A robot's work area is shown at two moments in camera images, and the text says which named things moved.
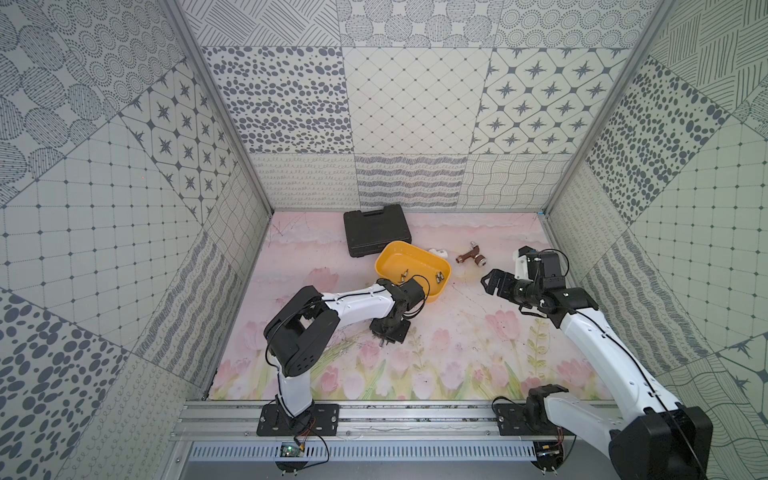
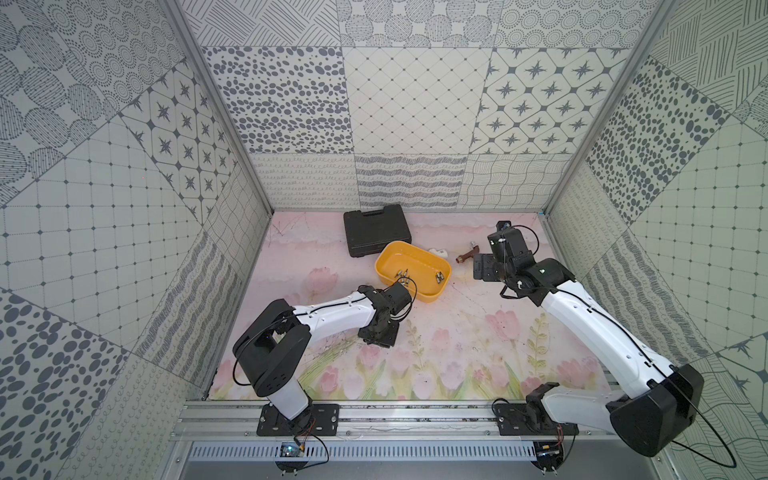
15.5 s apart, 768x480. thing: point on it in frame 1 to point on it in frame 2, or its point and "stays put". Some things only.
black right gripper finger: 503,281 to 485,267
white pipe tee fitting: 440,253 stays put
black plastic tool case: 368,232 stays put
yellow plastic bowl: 400,261 stays put
